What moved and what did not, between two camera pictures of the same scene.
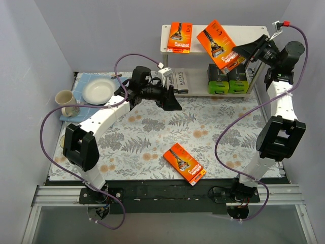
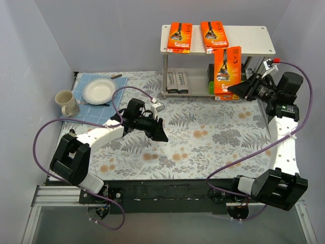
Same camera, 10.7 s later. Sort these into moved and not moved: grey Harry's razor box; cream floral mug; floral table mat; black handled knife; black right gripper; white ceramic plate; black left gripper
Moved: black right gripper; black left gripper
Not moved: cream floral mug; floral table mat; black handled knife; grey Harry's razor box; white ceramic plate
